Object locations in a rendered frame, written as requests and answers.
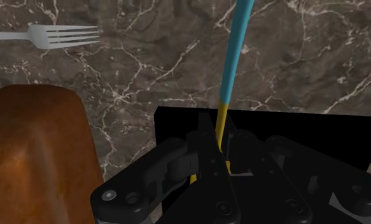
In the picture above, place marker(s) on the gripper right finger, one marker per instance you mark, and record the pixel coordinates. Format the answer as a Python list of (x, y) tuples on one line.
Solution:
[(284, 173)]

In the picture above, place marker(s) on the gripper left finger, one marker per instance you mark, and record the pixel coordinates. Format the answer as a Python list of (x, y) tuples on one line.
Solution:
[(169, 161)]

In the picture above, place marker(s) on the blue and yellow stick tool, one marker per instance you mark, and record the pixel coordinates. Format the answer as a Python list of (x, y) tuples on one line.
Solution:
[(234, 46)]

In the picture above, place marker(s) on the brown bread loaf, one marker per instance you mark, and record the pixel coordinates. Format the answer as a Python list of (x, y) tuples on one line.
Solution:
[(33, 155)]

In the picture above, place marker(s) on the silver fork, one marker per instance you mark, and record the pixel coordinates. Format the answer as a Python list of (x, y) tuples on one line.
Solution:
[(48, 36)]

